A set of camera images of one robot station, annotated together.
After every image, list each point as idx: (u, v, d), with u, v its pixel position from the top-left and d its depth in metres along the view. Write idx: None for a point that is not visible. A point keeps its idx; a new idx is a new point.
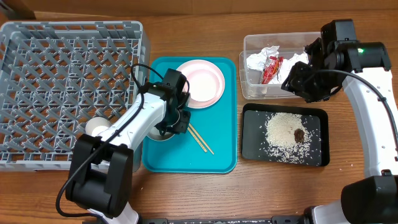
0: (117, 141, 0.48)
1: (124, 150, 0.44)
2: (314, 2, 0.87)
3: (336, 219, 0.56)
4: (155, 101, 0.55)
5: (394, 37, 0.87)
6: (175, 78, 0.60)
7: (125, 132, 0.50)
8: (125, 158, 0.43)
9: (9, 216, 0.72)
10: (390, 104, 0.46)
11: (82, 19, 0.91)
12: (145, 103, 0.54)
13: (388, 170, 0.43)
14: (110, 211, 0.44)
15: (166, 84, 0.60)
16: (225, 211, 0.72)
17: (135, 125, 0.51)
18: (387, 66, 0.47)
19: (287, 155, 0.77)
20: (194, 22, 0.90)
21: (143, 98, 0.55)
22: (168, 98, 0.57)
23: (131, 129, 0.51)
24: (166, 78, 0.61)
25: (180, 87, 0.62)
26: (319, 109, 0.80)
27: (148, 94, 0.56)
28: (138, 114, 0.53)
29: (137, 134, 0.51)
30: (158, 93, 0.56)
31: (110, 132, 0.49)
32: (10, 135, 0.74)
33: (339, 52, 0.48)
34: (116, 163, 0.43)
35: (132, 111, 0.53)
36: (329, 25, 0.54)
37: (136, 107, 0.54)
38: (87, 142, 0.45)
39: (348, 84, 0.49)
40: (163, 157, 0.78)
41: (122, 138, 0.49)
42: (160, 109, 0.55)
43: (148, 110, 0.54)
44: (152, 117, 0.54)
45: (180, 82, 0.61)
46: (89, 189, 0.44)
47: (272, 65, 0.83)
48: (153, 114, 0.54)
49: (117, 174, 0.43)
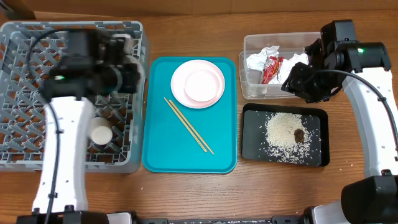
0: (59, 203, 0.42)
1: (71, 216, 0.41)
2: (313, 2, 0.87)
3: (336, 219, 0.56)
4: (73, 112, 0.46)
5: (393, 37, 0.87)
6: (83, 43, 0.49)
7: (60, 184, 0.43)
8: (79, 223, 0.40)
9: (8, 216, 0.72)
10: (390, 104, 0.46)
11: (82, 19, 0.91)
12: (61, 123, 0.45)
13: (388, 170, 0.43)
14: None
15: (76, 55, 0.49)
16: (225, 211, 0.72)
17: (66, 161, 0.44)
18: (387, 66, 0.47)
19: (287, 155, 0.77)
20: (194, 22, 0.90)
21: (55, 114, 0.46)
22: (86, 81, 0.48)
23: (64, 175, 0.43)
24: (73, 46, 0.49)
25: (96, 51, 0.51)
26: (319, 109, 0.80)
27: (58, 98, 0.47)
28: (61, 143, 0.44)
29: (74, 170, 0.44)
30: (70, 84, 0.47)
31: (45, 196, 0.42)
32: (10, 135, 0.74)
33: (339, 52, 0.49)
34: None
35: (53, 145, 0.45)
36: (328, 25, 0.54)
37: (54, 139, 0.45)
38: None
39: (348, 84, 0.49)
40: (163, 157, 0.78)
41: (61, 196, 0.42)
42: (82, 116, 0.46)
43: (69, 129, 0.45)
44: (80, 130, 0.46)
45: (89, 44, 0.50)
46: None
47: (272, 65, 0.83)
48: (79, 129, 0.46)
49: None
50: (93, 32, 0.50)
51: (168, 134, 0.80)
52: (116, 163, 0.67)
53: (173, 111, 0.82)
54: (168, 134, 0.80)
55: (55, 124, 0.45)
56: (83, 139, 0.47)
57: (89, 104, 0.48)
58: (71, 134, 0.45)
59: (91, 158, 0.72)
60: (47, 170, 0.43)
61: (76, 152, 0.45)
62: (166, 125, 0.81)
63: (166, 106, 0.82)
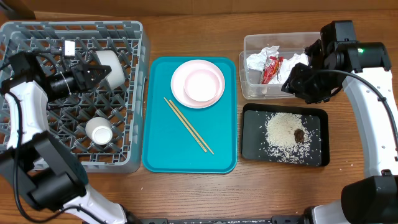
0: (28, 136, 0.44)
1: (40, 137, 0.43)
2: (313, 2, 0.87)
3: (336, 219, 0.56)
4: (23, 89, 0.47)
5: (393, 37, 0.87)
6: (23, 61, 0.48)
7: (27, 126, 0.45)
8: (48, 140, 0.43)
9: (8, 216, 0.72)
10: (390, 104, 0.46)
11: (82, 19, 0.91)
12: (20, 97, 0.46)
13: (388, 170, 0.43)
14: (79, 183, 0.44)
15: (19, 71, 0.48)
16: (225, 211, 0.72)
17: (29, 111, 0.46)
18: (387, 66, 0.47)
19: (287, 155, 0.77)
20: (194, 22, 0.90)
21: (12, 92, 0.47)
22: (34, 74, 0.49)
23: (28, 119, 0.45)
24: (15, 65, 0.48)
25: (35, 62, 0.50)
26: (319, 109, 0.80)
27: (15, 89, 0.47)
28: (22, 109, 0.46)
29: (39, 119, 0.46)
30: (19, 79, 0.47)
31: (14, 135, 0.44)
32: (10, 135, 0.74)
33: (339, 52, 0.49)
34: (45, 150, 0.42)
35: (15, 112, 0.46)
36: (328, 25, 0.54)
37: (14, 104, 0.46)
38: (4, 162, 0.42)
39: (348, 84, 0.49)
40: (163, 157, 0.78)
41: (28, 132, 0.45)
42: (37, 91, 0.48)
43: (27, 99, 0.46)
44: (37, 98, 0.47)
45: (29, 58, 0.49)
46: (45, 183, 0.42)
47: (272, 65, 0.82)
48: (36, 96, 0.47)
49: (54, 153, 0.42)
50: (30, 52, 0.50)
51: (168, 134, 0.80)
52: (116, 163, 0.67)
53: (173, 111, 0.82)
54: (168, 134, 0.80)
55: (12, 96, 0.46)
56: (41, 107, 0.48)
57: (38, 86, 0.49)
58: (29, 99, 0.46)
59: (91, 158, 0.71)
60: (13, 121, 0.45)
61: (36, 107, 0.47)
62: (166, 126, 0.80)
63: (166, 106, 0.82)
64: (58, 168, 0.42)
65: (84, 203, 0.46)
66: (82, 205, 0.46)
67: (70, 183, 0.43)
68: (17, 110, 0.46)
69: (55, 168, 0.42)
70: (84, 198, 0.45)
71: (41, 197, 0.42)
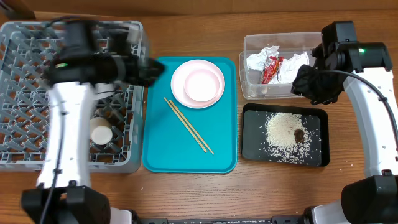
0: (62, 179, 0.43)
1: (74, 191, 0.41)
2: (313, 2, 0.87)
3: (336, 218, 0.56)
4: (76, 96, 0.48)
5: (394, 37, 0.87)
6: (76, 34, 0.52)
7: (64, 162, 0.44)
8: (81, 200, 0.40)
9: (9, 216, 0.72)
10: (390, 104, 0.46)
11: (82, 19, 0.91)
12: (66, 105, 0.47)
13: (389, 170, 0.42)
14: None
15: (73, 45, 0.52)
16: (225, 211, 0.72)
17: (71, 141, 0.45)
18: (388, 66, 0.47)
19: (287, 155, 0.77)
20: (194, 22, 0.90)
21: (59, 97, 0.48)
22: (84, 67, 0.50)
23: (69, 150, 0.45)
24: (69, 38, 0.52)
25: (92, 42, 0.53)
26: (318, 109, 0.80)
27: (61, 84, 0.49)
28: (66, 124, 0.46)
29: (80, 157, 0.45)
30: (71, 68, 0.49)
31: (50, 172, 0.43)
32: (10, 135, 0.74)
33: (340, 52, 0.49)
34: (76, 207, 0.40)
35: (58, 127, 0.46)
36: (329, 27, 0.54)
37: (59, 116, 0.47)
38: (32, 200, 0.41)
39: (349, 84, 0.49)
40: (165, 157, 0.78)
41: (64, 174, 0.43)
42: (86, 99, 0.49)
43: (73, 111, 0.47)
44: (86, 106, 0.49)
45: (86, 33, 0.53)
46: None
47: (272, 65, 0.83)
48: (84, 108, 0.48)
49: (84, 212, 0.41)
50: (92, 24, 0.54)
51: (168, 134, 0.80)
52: (116, 163, 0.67)
53: (174, 111, 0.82)
54: (169, 134, 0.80)
55: (60, 105, 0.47)
56: (87, 119, 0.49)
57: (89, 91, 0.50)
58: (76, 113, 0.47)
59: (91, 158, 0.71)
60: (52, 149, 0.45)
61: (79, 143, 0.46)
62: (165, 126, 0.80)
63: (166, 106, 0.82)
64: (84, 220, 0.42)
65: None
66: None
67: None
68: (59, 137, 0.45)
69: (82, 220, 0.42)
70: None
71: None
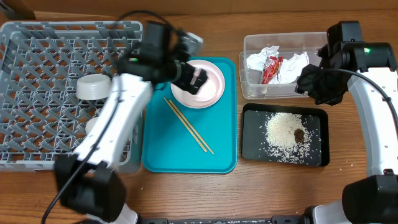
0: (97, 155, 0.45)
1: (104, 168, 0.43)
2: (313, 2, 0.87)
3: (336, 218, 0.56)
4: (135, 89, 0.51)
5: (394, 37, 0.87)
6: (156, 36, 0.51)
7: (104, 143, 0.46)
8: (107, 178, 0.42)
9: (9, 216, 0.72)
10: (395, 104, 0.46)
11: (83, 19, 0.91)
12: (124, 94, 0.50)
13: (391, 170, 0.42)
14: (108, 216, 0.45)
15: (147, 44, 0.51)
16: (225, 211, 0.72)
17: (117, 126, 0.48)
18: (393, 66, 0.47)
19: (287, 155, 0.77)
20: (194, 22, 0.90)
21: (120, 86, 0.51)
22: (152, 70, 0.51)
23: (112, 134, 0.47)
24: (147, 37, 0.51)
25: (166, 45, 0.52)
26: (318, 109, 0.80)
27: (126, 75, 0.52)
28: (117, 109, 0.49)
29: (119, 143, 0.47)
30: (140, 64, 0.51)
31: (88, 145, 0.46)
32: (10, 135, 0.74)
33: (345, 51, 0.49)
34: (99, 185, 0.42)
35: (109, 109, 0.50)
36: (334, 26, 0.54)
37: (114, 100, 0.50)
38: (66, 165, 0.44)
39: (353, 84, 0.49)
40: (165, 157, 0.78)
41: (101, 152, 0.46)
42: (142, 94, 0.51)
43: (129, 101, 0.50)
44: (138, 102, 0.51)
45: (163, 37, 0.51)
46: (81, 204, 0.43)
47: (272, 65, 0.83)
48: (137, 102, 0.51)
49: (104, 193, 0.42)
50: (169, 28, 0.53)
51: (167, 134, 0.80)
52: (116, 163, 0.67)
53: (174, 111, 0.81)
54: (168, 135, 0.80)
55: (117, 91, 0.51)
56: (135, 112, 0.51)
57: (148, 90, 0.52)
58: (129, 104, 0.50)
59: None
60: (98, 126, 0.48)
61: (124, 130, 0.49)
62: (165, 126, 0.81)
63: (166, 106, 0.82)
64: (101, 201, 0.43)
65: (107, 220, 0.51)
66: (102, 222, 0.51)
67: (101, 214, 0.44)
68: (108, 119, 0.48)
69: (99, 201, 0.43)
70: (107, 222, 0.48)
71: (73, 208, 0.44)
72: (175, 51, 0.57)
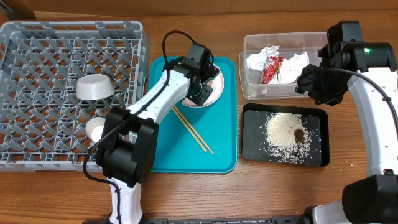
0: (144, 115, 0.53)
1: (150, 124, 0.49)
2: (313, 2, 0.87)
3: (336, 218, 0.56)
4: (180, 79, 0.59)
5: (394, 36, 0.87)
6: (199, 52, 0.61)
7: (151, 107, 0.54)
8: (152, 131, 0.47)
9: (9, 216, 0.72)
10: (395, 104, 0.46)
11: (83, 19, 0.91)
12: (170, 81, 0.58)
13: (391, 170, 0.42)
14: (136, 177, 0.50)
15: (191, 59, 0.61)
16: (225, 211, 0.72)
17: (161, 100, 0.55)
18: (393, 66, 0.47)
19: (287, 155, 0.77)
20: (194, 22, 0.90)
21: (168, 75, 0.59)
22: (192, 76, 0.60)
23: (158, 103, 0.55)
24: (191, 52, 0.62)
25: (203, 63, 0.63)
26: (318, 109, 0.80)
27: (173, 71, 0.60)
28: (163, 91, 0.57)
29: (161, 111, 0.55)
30: (183, 69, 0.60)
31: (138, 106, 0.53)
32: (10, 135, 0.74)
33: (345, 51, 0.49)
34: (142, 137, 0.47)
35: (158, 88, 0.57)
36: (335, 27, 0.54)
37: (162, 84, 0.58)
38: (117, 115, 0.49)
39: (353, 84, 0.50)
40: (166, 157, 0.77)
41: (148, 112, 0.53)
42: (184, 88, 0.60)
43: (173, 87, 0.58)
44: (179, 93, 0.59)
45: (203, 57, 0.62)
46: (119, 156, 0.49)
47: (272, 65, 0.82)
48: (178, 91, 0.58)
49: (143, 146, 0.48)
50: (209, 51, 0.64)
51: (167, 134, 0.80)
52: None
53: (173, 111, 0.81)
54: (168, 135, 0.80)
55: (166, 78, 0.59)
56: (175, 98, 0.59)
57: (183, 88, 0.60)
58: (174, 89, 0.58)
59: (91, 158, 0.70)
60: (147, 96, 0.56)
61: (165, 107, 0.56)
62: (165, 126, 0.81)
63: None
64: (137, 157, 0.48)
65: (124, 190, 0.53)
66: (120, 191, 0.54)
67: (131, 173, 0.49)
68: (157, 93, 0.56)
69: (135, 155, 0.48)
70: (128, 187, 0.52)
71: (109, 159, 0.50)
72: (205, 71, 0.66)
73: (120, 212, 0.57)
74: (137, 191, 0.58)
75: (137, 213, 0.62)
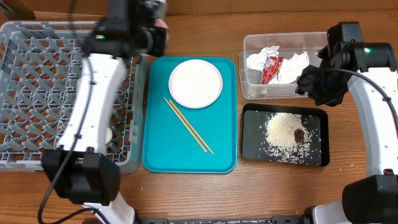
0: (81, 144, 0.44)
1: (92, 155, 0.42)
2: (313, 2, 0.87)
3: (336, 218, 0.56)
4: (107, 68, 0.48)
5: (395, 36, 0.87)
6: (121, 9, 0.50)
7: (85, 129, 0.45)
8: (96, 165, 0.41)
9: (9, 216, 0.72)
10: (395, 104, 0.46)
11: (82, 19, 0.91)
12: (96, 76, 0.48)
13: (391, 170, 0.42)
14: (107, 198, 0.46)
15: (113, 17, 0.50)
16: (225, 211, 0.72)
17: (95, 114, 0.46)
18: (393, 66, 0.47)
19: (287, 155, 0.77)
20: (194, 22, 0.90)
21: (91, 67, 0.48)
22: (123, 43, 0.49)
23: (91, 119, 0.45)
24: (111, 11, 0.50)
25: (133, 19, 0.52)
26: (318, 109, 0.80)
27: (96, 54, 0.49)
28: (93, 93, 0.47)
29: (101, 126, 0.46)
30: (110, 41, 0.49)
31: (71, 135, 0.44)
32: (10, 135, 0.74)
33: (345, 51, 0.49)
34: (90, 171, 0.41)
35: (85, 93, 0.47)
36: (335, 27, 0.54)
37: (87, 84, 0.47)
38: (52, 160, 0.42)
39: (353, 84, 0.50)
40: (166, 158, 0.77)
41: (84, 136, 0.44)
42: (116, 72, 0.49)
43: (102, 81, 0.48)
44: (115, 79, 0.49)
45: (127, 11, 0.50)
46: (78, 191, 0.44)
47: (272, 65, 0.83)
48: (112, 82, 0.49)
49: (97, 178, 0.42)
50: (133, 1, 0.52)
51: (167, 134, 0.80)
52: (116, 163, 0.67)
53: (174, 111, 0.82)
54: (168, 135, 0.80)
55: (89, 73, 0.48)
56: (113, 89, 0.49)
57: (122, 65, 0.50)
58: (103, 86, 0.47)
59: None
60: (76, 114, 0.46)
61: (104, 109, 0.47)
62: (164, 125, 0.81)
63: (166, 106, 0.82)
64: (96, 186, 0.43)
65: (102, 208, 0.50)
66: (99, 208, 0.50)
67: (101, 198, 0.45)
68: (87, 97, 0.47)
69: (93, 186, 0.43)
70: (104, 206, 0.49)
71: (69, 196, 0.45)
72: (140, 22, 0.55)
73: (109, 221, 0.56)
74: (117, 198, 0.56)
75: (129, 211, 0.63)
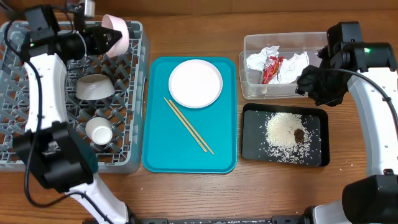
0: (47, 122, 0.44)
1: (60, 126, 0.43)
2: (313, 2, 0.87)
3: (336, 218, 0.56)
4: (46, 61, 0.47)
5: (395, 37, 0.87)
6: (40, 17, 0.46)
7: (46, 110, 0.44)
8: (65, 131, 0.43)
9: (9, 216, 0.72)
10: (395, 104, 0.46)
11: None
12: (39, 71, 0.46)
13: (391, 170, 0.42)
14: (88, 171, 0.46)
15: (37, 30, 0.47)
16: (225, 211, 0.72)
17: (50, 96, 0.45)
18: (393, 66, 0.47)
19: (287, 155, 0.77)
20: (194, 22, 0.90)
21: (33, 65, 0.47)
22: (55, 43, 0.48)
23: (48, 102, 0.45)
24: (32, 22, 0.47)
25: (55, 22, 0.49)
26: (318, 109, 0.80)
27: (33, 58, 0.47)
28: (42, 85, 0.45)
29: (60, 105, 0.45)
30: (40, 46, 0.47)
31: (33, 120, 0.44)
32: (10, 135, 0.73)
33: (345, 51, 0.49)
34: (63, 139, 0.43)
35: (35, 88, 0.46)
36: (335, 27, 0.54)
37: (34, 79, 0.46)
38: (23, 143, 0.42)
39: (353, 84, 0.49)
40: (165, 157, 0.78)
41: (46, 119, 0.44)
42: (56, 63, 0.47)
43: (48, 73, 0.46)
44: (59, 67, 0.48)
45: (48, 18, 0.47)
46: (58, 170, 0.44)
47: (272, 65, 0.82)
48: (58, 67, 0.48)
49: (72, 146, 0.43)
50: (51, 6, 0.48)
51: (166, 134, 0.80)
52: (116, 163, 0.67)
53: (173, 111, 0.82)
54: (168, 135, 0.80)
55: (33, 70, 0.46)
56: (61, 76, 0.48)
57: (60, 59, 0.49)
58: (50, 73, 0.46)
59: None
60: (33, 102, 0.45)
61: (56, 93, 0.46)
62: (164, 125, 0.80)
63: (166, 106, 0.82)
64: (73, 157, 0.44)
65: (89, 191, 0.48)
66: (87, 193, 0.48)
67: (81, 171, 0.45)
68: (37, 88, 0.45)
69: (71, 158, 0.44)
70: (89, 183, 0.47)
71: (51, 179, 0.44)
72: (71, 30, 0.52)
73: (104, 213, 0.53)
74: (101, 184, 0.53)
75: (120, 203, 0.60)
